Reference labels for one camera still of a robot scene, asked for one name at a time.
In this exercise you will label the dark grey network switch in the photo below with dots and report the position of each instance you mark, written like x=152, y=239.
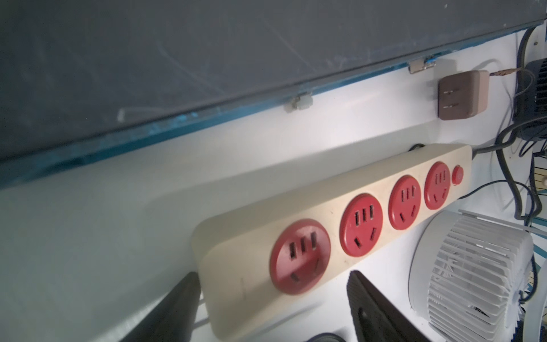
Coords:
x=83, y=81

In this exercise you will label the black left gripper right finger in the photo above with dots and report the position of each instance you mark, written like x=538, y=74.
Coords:
x=374, y=316

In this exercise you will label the pink adapter right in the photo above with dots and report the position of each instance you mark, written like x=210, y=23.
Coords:
x=463, y=95

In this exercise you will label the beige red power strip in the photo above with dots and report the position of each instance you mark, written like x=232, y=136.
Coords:
x=256, y=261

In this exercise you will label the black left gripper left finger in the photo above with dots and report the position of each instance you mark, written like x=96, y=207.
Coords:
x=173, y=318

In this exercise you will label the white round desk fan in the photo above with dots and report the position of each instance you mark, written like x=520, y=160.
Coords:
x=467, y=277

